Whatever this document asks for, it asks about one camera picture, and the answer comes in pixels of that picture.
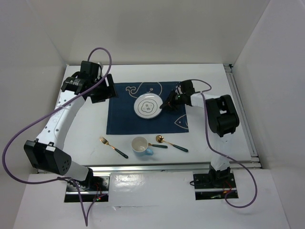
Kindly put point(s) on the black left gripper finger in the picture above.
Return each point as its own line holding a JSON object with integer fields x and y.
{"x": 97, "y": 99}
{"x": 111, "y": 87}

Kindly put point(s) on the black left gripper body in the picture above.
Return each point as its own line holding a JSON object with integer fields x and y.
{"x": 102, "y": 89}

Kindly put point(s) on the white plate with teal rim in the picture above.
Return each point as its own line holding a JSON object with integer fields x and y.
{"x": 147, "y": 106}

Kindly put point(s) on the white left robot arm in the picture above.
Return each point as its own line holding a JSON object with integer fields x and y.
{"x": 46, "y": 151}

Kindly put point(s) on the dark blue whale placemat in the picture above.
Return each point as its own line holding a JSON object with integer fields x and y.
{"x": 122, "y": 119}

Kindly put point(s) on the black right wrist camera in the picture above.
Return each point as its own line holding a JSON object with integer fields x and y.
{"x": 185, "y": 87}

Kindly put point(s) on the gold fork with green handle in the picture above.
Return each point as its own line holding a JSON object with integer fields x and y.
{"x": 106, "y": 142}

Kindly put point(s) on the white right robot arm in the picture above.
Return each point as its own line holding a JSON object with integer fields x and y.
{"x": 221, "y": 121}

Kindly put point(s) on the aluminium frame rail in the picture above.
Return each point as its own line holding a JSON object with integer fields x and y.
{"x": 151, "y": 168}
{"x": 255, "y": 162}

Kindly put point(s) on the light blue ceramic mug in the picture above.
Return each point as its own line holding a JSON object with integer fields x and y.
{"x": 140, "y": 147}

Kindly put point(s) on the aluminium frame rail front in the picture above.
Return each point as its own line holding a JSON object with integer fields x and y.
{"x": 151, "y": 168}

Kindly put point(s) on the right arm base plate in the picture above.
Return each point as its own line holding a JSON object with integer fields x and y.
{"x": 205, "y": 190}

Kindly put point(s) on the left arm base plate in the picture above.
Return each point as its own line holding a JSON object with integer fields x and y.
{"x": 99, "y": 190}

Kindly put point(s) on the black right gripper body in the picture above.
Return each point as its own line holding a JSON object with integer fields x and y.
{"x": 176, "y": 99}

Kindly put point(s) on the gold spoon with green handle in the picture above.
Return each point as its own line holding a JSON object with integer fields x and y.
{"x": 160, "y": 139}

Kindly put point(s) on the aluminium frame rail right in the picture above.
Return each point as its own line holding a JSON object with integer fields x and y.
{"x": 255, "y": 162}

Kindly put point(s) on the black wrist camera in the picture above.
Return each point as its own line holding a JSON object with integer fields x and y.
{"x": 90, "y": 71}
{"x": 185, "y": 87}

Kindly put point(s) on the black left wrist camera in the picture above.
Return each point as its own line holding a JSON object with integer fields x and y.
{"x": 90, "y": 71}

